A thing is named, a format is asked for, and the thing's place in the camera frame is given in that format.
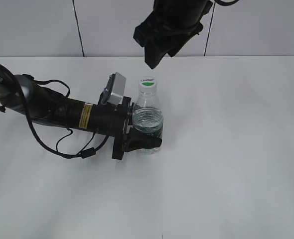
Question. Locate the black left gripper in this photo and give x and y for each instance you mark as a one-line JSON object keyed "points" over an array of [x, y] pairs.
{"points": [[134, 139]]}

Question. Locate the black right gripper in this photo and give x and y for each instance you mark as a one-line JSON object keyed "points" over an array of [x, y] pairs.
{"points": [[160, 38]]}

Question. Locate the clear water bottle green label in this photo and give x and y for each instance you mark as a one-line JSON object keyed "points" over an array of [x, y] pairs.
{"points": [[147, 114]]}

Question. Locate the white green bottle cap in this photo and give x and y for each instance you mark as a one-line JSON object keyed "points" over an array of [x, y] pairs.
{"points": [[148, 86]]}

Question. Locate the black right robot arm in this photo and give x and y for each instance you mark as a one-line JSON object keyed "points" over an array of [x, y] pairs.
{"points": [[184, 13]]}

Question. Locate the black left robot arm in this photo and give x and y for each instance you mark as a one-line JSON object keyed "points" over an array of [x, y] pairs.
{"points": [[111, 116]]}

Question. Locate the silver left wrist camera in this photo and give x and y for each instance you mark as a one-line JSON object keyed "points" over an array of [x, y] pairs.
{"points": [[114, 91]]}

